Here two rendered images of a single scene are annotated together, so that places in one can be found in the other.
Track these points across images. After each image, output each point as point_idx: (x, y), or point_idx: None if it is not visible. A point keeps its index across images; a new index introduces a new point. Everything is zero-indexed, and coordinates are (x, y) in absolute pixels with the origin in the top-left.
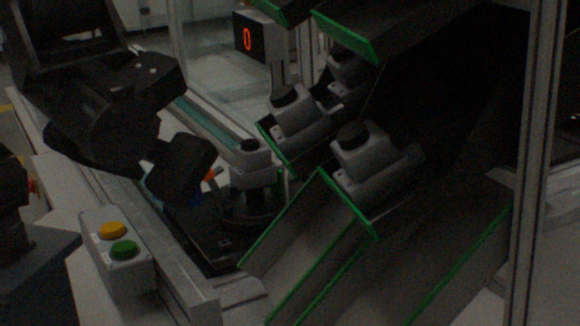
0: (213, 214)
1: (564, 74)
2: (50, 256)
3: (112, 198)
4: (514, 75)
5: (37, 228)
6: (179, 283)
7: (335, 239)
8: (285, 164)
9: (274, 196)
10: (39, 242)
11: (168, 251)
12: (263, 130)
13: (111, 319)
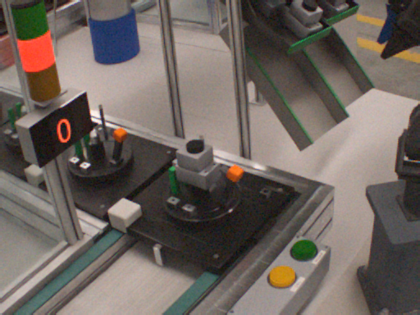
0: (231, 212)
1: None
2: (399, 181)
3: None
4: None
5: (382, 210)
6: (317, 202)
7: (314, 64)
8: (327, 30)
9: (184, 189)
10: (393, 197)
11: (279, 236)
12: (300, 40)
13: (326, 294)
